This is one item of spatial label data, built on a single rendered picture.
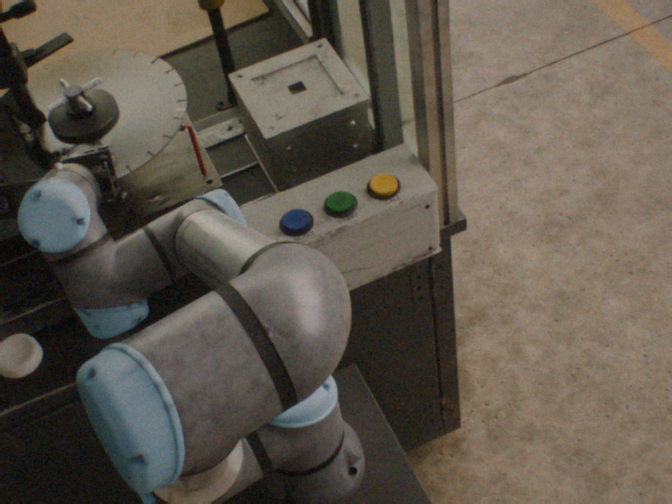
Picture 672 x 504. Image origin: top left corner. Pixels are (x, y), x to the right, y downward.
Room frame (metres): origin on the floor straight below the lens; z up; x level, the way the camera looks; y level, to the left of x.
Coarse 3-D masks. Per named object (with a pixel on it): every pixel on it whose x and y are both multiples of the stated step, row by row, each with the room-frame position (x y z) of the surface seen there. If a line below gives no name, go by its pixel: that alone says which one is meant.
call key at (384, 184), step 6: (378, 174) 1.03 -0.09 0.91; (384, 174) 1.03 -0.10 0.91; (390, 174) 1.03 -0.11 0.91; (372, 180) 1.02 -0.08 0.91; (378, 180) 1.02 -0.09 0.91; (384, 180) 1.02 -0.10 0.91; (390, 180) 1.02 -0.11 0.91; (372, 186) 1.01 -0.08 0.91; (378, 186) 1.01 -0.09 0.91; (384, 186) 1.01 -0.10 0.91; (390, 186) 1.00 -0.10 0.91; (396, 186) 1.01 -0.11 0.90; (372, 192) 1.01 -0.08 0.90; (378, 192) 1.00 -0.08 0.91; (384, 192) 0.99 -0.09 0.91; (390, 192) 1.00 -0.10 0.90
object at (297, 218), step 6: (294, 210) 0.99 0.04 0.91; (300, 210) 0.99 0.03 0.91; (288, 216) 0.98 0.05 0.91; (294, 216) 0.98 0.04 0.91; (300, 216) 0.98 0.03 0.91; (306, 216) 0.98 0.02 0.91; (288, 222) 0.97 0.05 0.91; (294, 222) 0.97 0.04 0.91; (300, 222) 0.97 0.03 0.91; (306, 222) 0.97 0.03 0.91; (288, 228) 0.96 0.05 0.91; (294, 228) 0.96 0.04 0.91; (300, 228) 0.96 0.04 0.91; (306, 228) 0.96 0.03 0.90
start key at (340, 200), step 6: (336, 192) 1.01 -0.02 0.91; (342, 192) 1.01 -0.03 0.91; (330, 198) 1.00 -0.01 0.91; (336, 198) 1.00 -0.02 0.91; (342, 198) 1.00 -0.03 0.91; (348, 198) 1.00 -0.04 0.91; (330, 204) 0.99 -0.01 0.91; (336, 204) 0.99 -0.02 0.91; (342, 204) 0.99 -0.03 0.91; (348, 204) 0.99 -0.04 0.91; (330, 210) 0.98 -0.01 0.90; (336, 210) 0.98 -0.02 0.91; (342, 210) 0.98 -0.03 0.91; (348, 210) 0.98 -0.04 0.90
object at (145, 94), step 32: (64, 64) 1.39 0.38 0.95; (96, 64) 1.37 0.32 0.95; (128, 64) 1.35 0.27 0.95; (160, 64) 1.33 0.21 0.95; (32, 96) 1.32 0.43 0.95; (128, 96) 1.27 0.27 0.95; (160, 96) 1.25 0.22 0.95; (0, 128) 1.25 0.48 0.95; (128, 128) 1.19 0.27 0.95; (160, 128) 1.18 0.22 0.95; (0, 160) 1.18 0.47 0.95; (32, 160) 1.16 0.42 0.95; (128, 160) 1.12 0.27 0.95
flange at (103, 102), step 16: (64, 96) 1.29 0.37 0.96; (96, 96) 1.27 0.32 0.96; (112, 96) 1.27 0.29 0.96; (64, 112) 1.25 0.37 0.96; (80, 112) 1.22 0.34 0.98; (96, 112) 1.23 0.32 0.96; (112, 112) 1.23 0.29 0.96; (64, 128) 1.21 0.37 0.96; (80, 128) 1.20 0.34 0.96; (96, 128) 1.20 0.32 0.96
